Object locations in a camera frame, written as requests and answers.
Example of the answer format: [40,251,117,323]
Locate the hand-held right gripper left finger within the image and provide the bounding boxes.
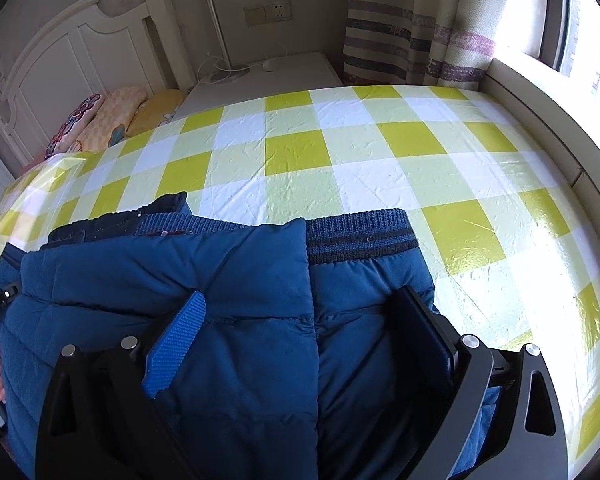
[34,289,208,480]

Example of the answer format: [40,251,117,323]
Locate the blue quilted jacket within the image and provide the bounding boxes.
[0,191,502,480]

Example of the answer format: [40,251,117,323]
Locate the white bedside table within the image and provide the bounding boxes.
[179,51,344,113]

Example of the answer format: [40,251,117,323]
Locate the beige wall socket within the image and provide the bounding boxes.
[264,0,292,24]

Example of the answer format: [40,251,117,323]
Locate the printed curtain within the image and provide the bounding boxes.
[341,0,552,92]

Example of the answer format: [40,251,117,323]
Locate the purple patterned pillow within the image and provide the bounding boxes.
[44,92,107,157]

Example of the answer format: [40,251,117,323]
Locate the dark framed window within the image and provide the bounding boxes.
[539,0,600,111]

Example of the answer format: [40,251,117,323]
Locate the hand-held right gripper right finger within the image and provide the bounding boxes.
[386,284,569,480]

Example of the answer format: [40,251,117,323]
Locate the white desk lamp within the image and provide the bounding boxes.
[196,0,252,84]

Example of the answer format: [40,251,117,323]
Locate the peach checked pillow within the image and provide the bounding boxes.
[77,86,149,152]

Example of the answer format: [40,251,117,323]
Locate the yellow checked bed sheet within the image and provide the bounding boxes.
[0,84,600,467]

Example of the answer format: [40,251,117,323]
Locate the beige window bench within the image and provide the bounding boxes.
[479,54,600,188]

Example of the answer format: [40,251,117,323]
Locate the yellow pillow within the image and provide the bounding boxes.
[126,88,184,137]

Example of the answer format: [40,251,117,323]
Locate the white wooden headboard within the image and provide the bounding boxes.
[0,0,191,158]

